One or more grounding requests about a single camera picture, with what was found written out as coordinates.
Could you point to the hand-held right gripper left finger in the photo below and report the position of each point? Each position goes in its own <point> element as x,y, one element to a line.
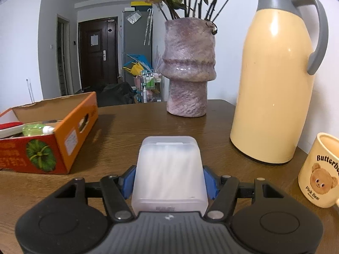
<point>128,184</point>

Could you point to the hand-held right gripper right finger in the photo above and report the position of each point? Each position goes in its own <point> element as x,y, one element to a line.
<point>210,184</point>

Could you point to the translucent white plastic box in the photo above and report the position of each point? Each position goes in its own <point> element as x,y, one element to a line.
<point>169,172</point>

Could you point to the orange cardboard box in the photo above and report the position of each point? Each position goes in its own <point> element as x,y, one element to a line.
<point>66,135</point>

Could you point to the black bag on floor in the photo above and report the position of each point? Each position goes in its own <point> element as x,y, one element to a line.
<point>116,95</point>

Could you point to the metal storage cart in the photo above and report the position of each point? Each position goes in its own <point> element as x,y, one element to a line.
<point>149,84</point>

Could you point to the green bottle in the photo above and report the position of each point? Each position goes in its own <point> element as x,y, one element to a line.
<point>34,130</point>

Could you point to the cream bear cup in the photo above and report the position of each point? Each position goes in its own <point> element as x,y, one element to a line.
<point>320,169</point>

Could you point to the cream thermos jug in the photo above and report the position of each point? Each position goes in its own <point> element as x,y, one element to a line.
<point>275,84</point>

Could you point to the pink textured vase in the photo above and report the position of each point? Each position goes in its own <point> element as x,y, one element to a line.
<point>188,66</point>

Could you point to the dark brown door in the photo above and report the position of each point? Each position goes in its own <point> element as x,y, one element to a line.
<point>98,55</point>

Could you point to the white mop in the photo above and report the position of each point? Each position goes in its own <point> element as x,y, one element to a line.
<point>30,90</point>

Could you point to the grey refrigerator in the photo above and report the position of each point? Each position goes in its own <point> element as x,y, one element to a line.
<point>135,39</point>

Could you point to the white hanging umbrellas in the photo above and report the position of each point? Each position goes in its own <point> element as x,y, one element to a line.
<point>148,26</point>

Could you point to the yellow and blue box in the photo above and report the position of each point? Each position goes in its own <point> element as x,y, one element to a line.
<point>141,3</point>

